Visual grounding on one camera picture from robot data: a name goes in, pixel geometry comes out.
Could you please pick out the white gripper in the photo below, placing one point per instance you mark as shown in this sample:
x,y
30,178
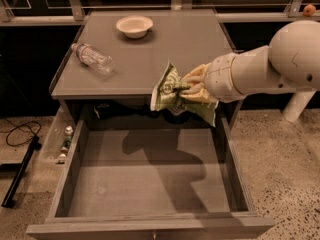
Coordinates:
x,y
218,78

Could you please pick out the clear plastic storage bin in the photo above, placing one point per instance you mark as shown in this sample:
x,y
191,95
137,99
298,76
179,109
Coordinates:
x,y
58,139

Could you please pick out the white paper bowl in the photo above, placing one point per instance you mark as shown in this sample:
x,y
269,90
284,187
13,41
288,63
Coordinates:
x,y
134,26

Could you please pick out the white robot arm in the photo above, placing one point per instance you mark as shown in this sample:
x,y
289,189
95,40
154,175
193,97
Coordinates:
x,y
290,63

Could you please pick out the clear plastic water bottle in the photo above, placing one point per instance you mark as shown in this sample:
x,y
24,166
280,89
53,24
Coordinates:
x,y
93,58

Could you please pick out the open grey top drawer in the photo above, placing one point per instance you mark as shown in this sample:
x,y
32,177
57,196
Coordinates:
x,y
129,179

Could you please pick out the black floor stand bar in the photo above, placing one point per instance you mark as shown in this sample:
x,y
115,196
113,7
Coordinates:
x,y
8,201

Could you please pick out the grey counter cabinet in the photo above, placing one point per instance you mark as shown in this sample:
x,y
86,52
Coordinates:
x,y
186,38

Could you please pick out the small orange object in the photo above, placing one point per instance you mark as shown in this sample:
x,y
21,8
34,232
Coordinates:
x,y
309,10

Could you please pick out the green jalapeno chip bag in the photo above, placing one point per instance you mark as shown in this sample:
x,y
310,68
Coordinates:
x,y
166,93

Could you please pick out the metal railing frame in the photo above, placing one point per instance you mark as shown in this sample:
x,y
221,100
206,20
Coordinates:
x,y
72,12

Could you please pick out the small patterned snack packet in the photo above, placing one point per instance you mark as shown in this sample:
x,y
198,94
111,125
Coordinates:
x,y
176,111

